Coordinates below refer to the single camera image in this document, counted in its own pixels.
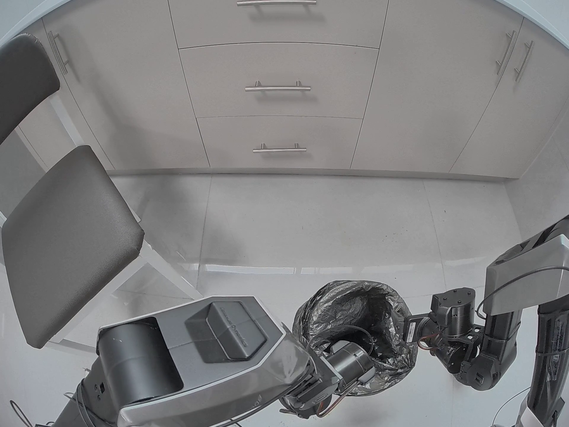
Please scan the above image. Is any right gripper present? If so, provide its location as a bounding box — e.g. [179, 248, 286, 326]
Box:
[401, 313, 442, 347]

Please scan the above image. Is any black plastic bag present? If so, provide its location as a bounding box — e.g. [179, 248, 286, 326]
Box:
[293, 280, 419, 395]

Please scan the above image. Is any beige cabinet with drawers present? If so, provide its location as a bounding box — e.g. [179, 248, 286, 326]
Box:
[0, 0, 569, 195]

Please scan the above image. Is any grey chair with white legs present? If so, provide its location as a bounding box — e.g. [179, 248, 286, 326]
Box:
[0, 34, 204, 355]

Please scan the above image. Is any black cable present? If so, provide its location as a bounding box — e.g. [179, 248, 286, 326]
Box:
[477, 263, 569, 320]
[340, 324, 381, 358]

